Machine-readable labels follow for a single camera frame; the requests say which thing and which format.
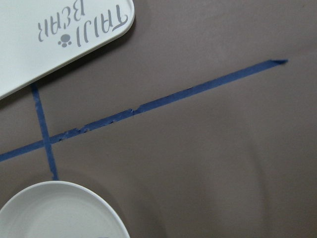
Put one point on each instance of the white bear tray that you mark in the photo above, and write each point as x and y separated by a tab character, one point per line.
38	37

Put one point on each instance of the cream round plate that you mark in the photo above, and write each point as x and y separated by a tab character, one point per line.
59	209

